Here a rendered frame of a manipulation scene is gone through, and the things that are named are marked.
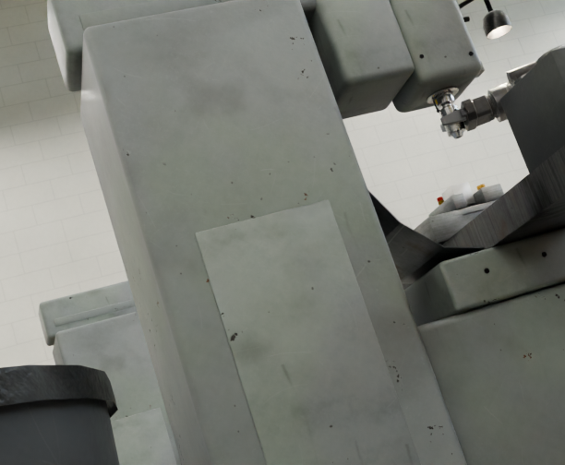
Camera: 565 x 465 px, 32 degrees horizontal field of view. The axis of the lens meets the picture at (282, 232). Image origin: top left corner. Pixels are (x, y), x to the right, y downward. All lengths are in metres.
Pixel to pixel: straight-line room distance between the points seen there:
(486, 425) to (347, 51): 0.93
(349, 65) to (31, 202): 6.97
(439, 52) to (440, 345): 0.75
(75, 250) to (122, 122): 6.95
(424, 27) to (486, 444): 1.03
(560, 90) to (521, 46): 9.00
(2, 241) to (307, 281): 7.15
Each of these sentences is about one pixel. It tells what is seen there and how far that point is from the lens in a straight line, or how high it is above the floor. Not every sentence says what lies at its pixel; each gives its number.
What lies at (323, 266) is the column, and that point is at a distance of 2.04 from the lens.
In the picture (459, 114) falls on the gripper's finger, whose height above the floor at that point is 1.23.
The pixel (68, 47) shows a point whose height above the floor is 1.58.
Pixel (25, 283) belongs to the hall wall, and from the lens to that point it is 8.94.
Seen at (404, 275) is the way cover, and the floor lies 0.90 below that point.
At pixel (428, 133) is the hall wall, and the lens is 10.09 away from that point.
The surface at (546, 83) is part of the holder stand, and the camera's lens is 2.01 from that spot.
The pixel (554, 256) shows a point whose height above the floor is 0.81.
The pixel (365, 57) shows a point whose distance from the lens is 2.39.
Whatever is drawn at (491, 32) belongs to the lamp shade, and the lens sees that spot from 2.78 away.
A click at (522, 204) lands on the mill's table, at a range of 2.10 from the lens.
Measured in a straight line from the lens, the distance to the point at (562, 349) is 2.28.
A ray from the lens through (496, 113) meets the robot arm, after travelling 2.53.
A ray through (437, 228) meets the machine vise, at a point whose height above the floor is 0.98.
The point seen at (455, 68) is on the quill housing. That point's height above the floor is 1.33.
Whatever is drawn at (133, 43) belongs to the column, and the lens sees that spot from 2.17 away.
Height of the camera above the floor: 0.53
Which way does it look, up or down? 13 degrees up
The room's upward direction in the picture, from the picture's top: 19 degrees counter-clockwise
